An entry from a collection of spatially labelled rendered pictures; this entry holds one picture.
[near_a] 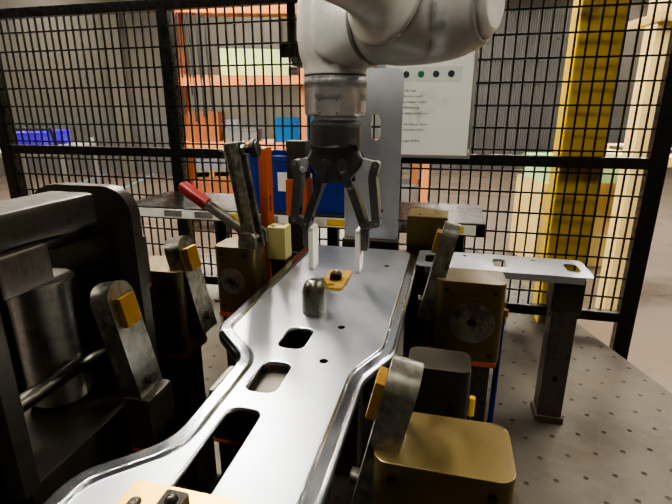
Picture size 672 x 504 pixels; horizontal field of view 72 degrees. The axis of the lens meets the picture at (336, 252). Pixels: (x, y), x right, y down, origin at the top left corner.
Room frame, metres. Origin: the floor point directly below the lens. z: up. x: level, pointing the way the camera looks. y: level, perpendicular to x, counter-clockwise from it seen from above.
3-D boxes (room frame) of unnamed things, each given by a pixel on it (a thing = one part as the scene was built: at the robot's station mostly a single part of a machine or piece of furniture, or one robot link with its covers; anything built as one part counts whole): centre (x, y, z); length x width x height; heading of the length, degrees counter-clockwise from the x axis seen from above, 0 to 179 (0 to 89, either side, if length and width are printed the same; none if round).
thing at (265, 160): (0.83, 0.13, 0.95); 0.03 x 0.01 x 0.50; 166
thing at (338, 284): (0.70, 0.00, 1.01); 0.08 x 0.04 x 0.01; 167
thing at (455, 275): (0.59, -0.20, 0.87); 0.12 x 0.07 x 0.35; 76
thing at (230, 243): (0.74, 0.17, 0.87); 0.10 x 0.07 x 0.35; 76
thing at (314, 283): (0.58, 0.03, 1.02); 0.03 x 0.03 x 0.07
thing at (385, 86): (0.95, -0.07, 1.17); 0.12 x 0.01 x 0.34; 76
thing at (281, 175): (1.17, 0.08, 1.10); 0.30 x 0.17 x 0.13; 77
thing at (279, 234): (0.81, 0.10, 0.88); 0.04 x 0.04 x 0.37; 76
